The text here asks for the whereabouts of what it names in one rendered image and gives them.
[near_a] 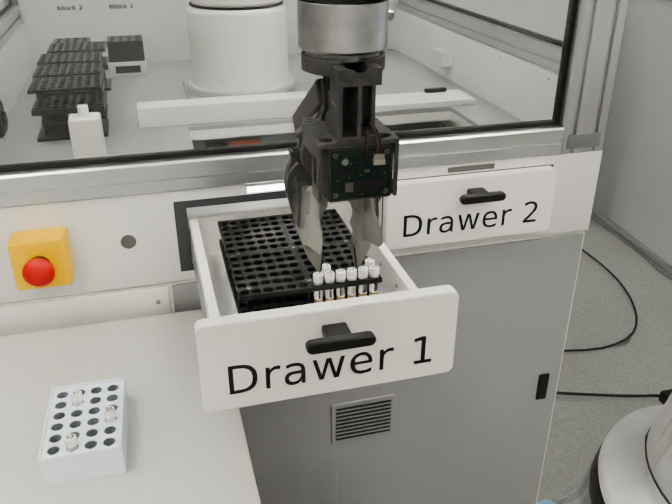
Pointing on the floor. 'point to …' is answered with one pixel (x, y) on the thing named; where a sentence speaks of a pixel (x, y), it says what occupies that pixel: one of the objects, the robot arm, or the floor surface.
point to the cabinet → (316, 413)
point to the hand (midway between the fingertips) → (336, 252)
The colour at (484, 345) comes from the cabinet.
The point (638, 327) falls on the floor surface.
